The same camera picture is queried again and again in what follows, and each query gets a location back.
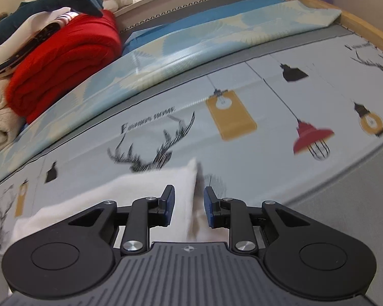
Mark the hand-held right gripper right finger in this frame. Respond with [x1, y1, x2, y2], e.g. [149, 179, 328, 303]
[204, 185, 308, 253]

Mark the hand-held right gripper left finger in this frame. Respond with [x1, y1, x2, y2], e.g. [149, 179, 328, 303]
[68, 185, 176, 253]

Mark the white t-shirt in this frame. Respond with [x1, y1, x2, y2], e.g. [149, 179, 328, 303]
[12, 158, 230, 249]

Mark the printed bed sheet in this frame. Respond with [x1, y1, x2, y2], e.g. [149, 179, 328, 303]
[0, 32, 383, 246]

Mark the blue patterned quilt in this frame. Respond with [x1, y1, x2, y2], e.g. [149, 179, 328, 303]
[0, 0, 342, 179]

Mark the red folded blanket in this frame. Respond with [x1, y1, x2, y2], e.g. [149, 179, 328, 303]
[6, 9, 123, 125]

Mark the cream folded blanket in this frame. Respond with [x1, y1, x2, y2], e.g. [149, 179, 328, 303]
[0, 76, 29, 160]

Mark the white striped folded garment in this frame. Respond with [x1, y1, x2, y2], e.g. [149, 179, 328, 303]
[0, 11, 75, 80]

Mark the white folded bedding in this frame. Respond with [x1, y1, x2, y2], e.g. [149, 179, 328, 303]
[0, 6, 71, 67]

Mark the wooden bed frame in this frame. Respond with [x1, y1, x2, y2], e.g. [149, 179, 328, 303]
[254, 0, 383, 61]

